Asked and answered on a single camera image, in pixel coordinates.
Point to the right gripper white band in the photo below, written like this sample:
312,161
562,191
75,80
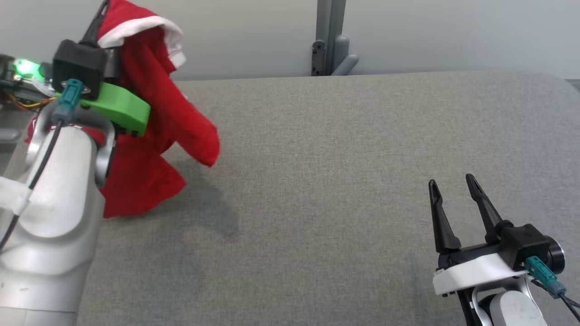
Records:
476,271

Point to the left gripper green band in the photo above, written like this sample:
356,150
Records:
122,111

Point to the red white Bulls shorts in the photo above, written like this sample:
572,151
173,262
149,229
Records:
181,122

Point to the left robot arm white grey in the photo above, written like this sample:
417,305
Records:
54,203

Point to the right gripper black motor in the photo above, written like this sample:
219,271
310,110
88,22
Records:
556,256

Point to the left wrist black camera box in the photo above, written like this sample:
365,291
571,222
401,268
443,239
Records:
79,61

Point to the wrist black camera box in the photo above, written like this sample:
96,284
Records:
79,61
521,242

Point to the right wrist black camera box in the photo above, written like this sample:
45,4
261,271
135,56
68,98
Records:
521,242

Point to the grey partition post with foot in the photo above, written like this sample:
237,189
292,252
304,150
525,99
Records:
331,27

